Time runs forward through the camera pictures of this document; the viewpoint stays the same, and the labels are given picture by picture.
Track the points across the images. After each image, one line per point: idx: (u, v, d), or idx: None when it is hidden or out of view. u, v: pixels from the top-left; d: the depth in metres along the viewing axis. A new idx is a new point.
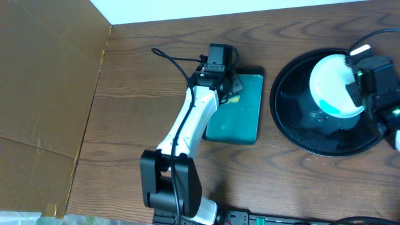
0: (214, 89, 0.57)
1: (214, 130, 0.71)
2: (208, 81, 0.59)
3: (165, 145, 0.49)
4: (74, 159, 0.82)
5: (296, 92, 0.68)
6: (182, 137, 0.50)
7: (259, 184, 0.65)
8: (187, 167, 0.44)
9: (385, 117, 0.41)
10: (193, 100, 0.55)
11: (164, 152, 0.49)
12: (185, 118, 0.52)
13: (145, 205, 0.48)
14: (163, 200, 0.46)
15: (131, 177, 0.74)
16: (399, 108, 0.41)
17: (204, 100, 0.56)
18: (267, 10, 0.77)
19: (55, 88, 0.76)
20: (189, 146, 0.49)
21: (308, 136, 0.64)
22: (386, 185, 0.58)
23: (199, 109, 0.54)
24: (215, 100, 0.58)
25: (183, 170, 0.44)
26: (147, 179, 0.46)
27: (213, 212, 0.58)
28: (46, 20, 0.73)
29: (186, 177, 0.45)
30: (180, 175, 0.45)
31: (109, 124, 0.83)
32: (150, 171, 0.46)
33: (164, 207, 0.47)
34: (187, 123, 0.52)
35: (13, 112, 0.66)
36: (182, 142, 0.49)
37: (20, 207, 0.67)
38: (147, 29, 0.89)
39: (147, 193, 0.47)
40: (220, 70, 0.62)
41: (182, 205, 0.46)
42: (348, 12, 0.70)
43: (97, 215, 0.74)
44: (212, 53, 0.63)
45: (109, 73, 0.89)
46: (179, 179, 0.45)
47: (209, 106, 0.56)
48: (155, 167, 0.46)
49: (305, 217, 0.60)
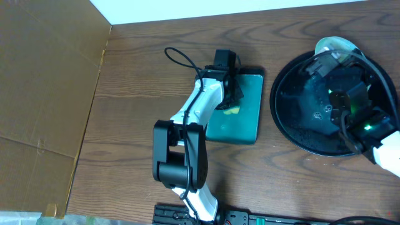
0: (221, 80, 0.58)
1: (214, 130, 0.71)
2: (214, 75, 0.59)
3: (175, 115, 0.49)
4: (74, 159, 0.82)
5: (296, 92, 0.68)
6: (192, 111, 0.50)
7: (259, 184, 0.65)
8: (199, 133, 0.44)
9: (359, 135, 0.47)
10: (202, 86, 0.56)
11: (176, 122, 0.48)
12: (196, 99, 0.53)
13: (154, 178, 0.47)
14: (174, 169, 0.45)
15: (131, 177, 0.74)
16: (367, 125, 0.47)
17: (212, 87, 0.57)
18: (267, 10, 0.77)
19: (55, 88, 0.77)
20: (198, 117, 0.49)
21: (308, 136, 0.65)
22: (386, 185, 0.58)
23: (207, 93, 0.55)
24: (221, 92, 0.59)
25: (195, 136, 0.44)
26: (159, 147, 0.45)
27: (214, 207, 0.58)
28: (46, 20, 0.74)
29: (197, 143, 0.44)
30: (192, 140, 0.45)
31: (109, 124, 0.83)
32: (162, 139, 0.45)
33: (173, 179, 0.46)
34: (197, 100, 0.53)
35: (13, 111, 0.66)
36: (193, 114, 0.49)
37: (20, 207, 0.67)
38: (147, 29, 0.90)
39: (158, 164, 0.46)
40: (225, 67, 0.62)
41: (194, 172, 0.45)
42: (348, 12, 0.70)
43: (97, 215, 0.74)
44: (218, 54, 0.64)
45: (109, 73, 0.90)
46: (191, 145, 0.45)
47: (217, 94, 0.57)
48: (169, 134, 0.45)
49: (305, 217, 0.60)
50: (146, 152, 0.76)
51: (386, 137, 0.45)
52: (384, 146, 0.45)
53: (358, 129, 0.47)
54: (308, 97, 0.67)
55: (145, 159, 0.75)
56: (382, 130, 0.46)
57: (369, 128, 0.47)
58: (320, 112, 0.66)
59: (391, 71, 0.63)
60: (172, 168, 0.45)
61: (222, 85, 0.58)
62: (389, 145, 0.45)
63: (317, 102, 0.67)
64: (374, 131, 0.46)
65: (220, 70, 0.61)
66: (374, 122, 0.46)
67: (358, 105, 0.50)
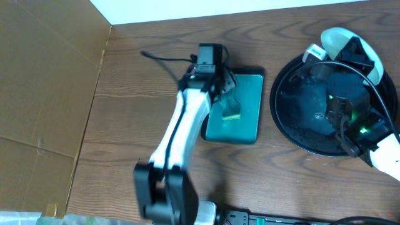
0: (206, 92, 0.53)
1: (214, 130, 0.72)
2: (199, 84, 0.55)
3: (157, 155, 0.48)
4: (74, 159, 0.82)
5: (295, 92, 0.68)
6: (174, 147, 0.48)
7: (259, 184, 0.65)
8: (181, 179, 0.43)
9: (355, 139, 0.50)
10: (184, 105, 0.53)
11: (156, 164, 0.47)
12: (177, 125, 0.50)
13: (142, 219, 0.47)
14: (159, 210, 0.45)
15: (131, 177, 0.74)
16: (364, 127, 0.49)
17: (195, 104, 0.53)
18: (267, 10, 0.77)
19: (55, 88, 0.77)
20: (182, 155, 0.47)
21: (308, 136, 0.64)
22: (386, 185, 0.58)
23: (190, 114, 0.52)
24: (207, 103, 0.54)
25: (177, 183, 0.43)
26: (142, 192, 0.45)
27: (212, 212, 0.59)
28: (45, 20, 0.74)
29: (180, 189, 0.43)
30: (174, 187, 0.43)
31: (109, 124, 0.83)
32: (144, 184, 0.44)
33: (160, 219, 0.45)
34: (180, 130, 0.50)
35: (14, 110, 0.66)
36: (174, 152, 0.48)
37: (20, 207, 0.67)
38: (147, 29, 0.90)
39: (144, 206, 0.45)
40: (210, 70, 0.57)
41: (179, 214, 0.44)
42: (348, 12, 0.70)
43: (97, 215, 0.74)
44: (203, 52, 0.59)
45: (109, 73, 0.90)
46: (174, 192, 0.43)
47: (201, 110, 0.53)
48: (149, 180, 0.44)
49: (305, 217, 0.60)
50: (146, 152, 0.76)
51: (381, 140, 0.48)
52: (380, 149, 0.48)
53: (354, 132, 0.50)
54: (308, 98, 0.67)
55: (145, 159, 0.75)
56: (377, 132, 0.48)
57: (365, 131, 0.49)
58: (319, 112, 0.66)
59: (390, 71, 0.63)
60: (157, 209, 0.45)
61: (208, 94, 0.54)
62: (384, 148, 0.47)
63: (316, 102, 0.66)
64: (369, 135, 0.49)
65: (205, 77, 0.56)
66: (369, 125, 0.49)
67: (359, 111, 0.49)
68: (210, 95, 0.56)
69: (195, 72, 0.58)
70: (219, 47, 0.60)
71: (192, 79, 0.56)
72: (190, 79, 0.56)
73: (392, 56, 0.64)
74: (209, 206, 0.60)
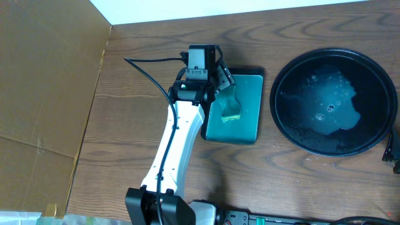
0: (199, 103, 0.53)
1: (214, 130, 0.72)
2: (190, 94, 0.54)
3: (149, 180, 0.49)
4: (74, 159, 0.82)
5: (296, 92, 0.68)
6: (167, 170, 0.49)
7: (259, 184, 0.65)
8: (173, 207, 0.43)
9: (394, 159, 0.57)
10: (175, 122, 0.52)
11: (149, 189, 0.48)
12: (169, 145, 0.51)
13: None
14: None
15: (130, 177, 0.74)
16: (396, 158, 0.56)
17: (187, 119, 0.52)
18: (267, 10, 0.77)
19: (55, 87, 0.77)
20: (175, 181, 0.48)
21: (308, 136, 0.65)
22: (386, 185, 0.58)
23: (182, 130, 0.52)
24: (200, 115, 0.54)
25: (170, 210, 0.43)
26: (135, 215, 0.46)
27: (210, 216, 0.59)
28: (46, 21, 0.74)
29: (174, 215, 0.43)
30: (167, 214, 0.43)
31: (109, 124, 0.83)
32: (137, 209, 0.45)
33: None
34: (172, 150, 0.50)
35: (14, 110, 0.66)
36: (167, 176, 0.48)
37: (20, 206, 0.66)
38: (147, 29, 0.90)
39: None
40: (203, 78, 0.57)
41: None
42: (348, 12, 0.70)
43: (97, 215, 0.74)
44: (192, 56, 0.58)
45: (109, 73, 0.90)
46: (165, 217, 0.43)
47: (193, 125, 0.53)
48: (140, 205, 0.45)
49: (305, 217, 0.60)
50: (146, 152, 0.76)
51: None
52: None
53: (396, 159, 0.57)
54: (308, 97, 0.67)
55: (145, 159, 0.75)
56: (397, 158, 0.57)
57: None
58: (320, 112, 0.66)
59: (390, 71, 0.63)
60: None
61: (200, 105, 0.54)
62: None
63: (316, 102, 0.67)
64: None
65: (196, 85, 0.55)
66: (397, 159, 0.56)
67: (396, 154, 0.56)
68: (204, 104, 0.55)
69: (187, 79, 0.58)
70: (210, 50, 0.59)
71: (184, 88, 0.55)
72: (182, 88, 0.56)
73: (391, 57, 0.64)
74: (209, 209, 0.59)
